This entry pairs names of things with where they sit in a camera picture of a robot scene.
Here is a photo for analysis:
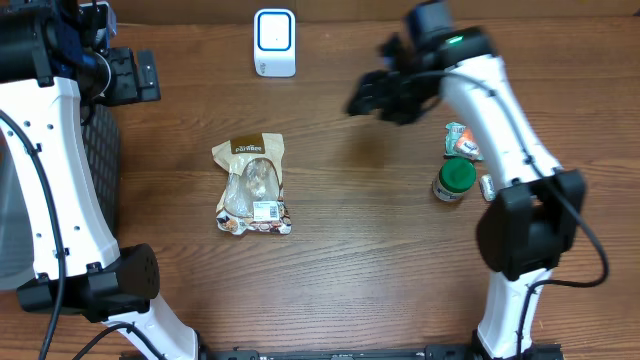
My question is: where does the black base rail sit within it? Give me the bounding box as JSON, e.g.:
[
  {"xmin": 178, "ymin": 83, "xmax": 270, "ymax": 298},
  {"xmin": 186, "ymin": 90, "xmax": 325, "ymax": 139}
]
[{"xmin": 212, "ymin": 343, "xmax": 565, "ymax": 360}]

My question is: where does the large teal wipes pack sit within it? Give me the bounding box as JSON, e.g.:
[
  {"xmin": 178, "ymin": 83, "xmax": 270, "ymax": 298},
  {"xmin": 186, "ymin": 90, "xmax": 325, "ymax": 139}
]
[{"xmin": 444, "ymin": 122, "xmax": 484, "ymax": 161}]

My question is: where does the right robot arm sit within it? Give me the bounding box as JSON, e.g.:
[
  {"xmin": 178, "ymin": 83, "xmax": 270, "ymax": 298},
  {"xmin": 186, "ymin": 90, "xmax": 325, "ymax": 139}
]
[{"xmin": 346, "ymin": 27, "xmax": 586, "ymax": 359}]

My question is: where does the brown snack bag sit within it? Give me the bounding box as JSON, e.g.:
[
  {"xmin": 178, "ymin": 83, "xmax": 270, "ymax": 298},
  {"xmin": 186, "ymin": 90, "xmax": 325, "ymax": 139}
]
[{"xmin": 212, "ymin": 133, "xmax": 292, "ymax": 236}]

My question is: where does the green lid jar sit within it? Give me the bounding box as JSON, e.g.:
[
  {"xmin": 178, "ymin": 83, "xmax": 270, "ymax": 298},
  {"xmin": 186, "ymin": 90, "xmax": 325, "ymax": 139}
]
[{"xmin": 432, "ymin": 158, "xmax": 477, "ymax": 202}]

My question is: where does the orange tissue pack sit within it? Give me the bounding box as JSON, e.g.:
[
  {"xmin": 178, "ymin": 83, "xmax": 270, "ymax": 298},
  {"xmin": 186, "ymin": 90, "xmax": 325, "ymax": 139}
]
[{"xmin": 454, "ymin": 128, "xmax": 481, "ymax": 161}]

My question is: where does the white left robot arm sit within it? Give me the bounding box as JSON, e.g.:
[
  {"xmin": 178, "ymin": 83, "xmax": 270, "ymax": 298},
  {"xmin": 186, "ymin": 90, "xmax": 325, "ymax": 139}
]
[{"xmin": 1, "ymin": 1, "xmax": 202, "ymax": 359}]

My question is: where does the small teal tissue pack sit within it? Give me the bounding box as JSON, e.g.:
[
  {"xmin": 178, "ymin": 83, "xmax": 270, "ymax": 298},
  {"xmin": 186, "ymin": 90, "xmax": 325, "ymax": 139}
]
[{"xmin": 479, "ymin": 174, "xmax": 496, "ymax": 202}]

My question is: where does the grey plastic basket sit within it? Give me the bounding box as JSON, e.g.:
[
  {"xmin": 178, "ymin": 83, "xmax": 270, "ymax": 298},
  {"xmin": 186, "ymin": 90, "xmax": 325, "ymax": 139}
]
[{"xmin": 1, "ymin": 105, "xmax": 121, "ymax": 291}]

